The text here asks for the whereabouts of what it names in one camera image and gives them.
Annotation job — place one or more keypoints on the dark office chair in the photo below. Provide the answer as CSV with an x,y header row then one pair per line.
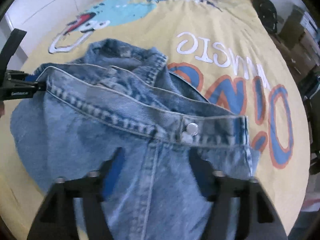
x,y
309,91

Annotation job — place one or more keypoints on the white wardrobe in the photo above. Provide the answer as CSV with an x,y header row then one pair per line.
x,y
37,18

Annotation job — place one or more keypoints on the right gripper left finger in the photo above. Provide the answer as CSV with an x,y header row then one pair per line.
x,y
69,202

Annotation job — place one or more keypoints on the blue denim jacket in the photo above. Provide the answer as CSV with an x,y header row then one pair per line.
x,y
119,95

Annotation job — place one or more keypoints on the black backpack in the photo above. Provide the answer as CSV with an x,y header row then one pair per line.
x,y
267,14

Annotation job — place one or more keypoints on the brown cardboard boxes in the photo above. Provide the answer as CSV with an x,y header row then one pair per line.
x,y
298,36

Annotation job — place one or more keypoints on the yellow dinosaur print bedspread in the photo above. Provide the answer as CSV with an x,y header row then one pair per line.
x,y
219,47

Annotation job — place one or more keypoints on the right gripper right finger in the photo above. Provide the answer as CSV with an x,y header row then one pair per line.
x,y
240,208

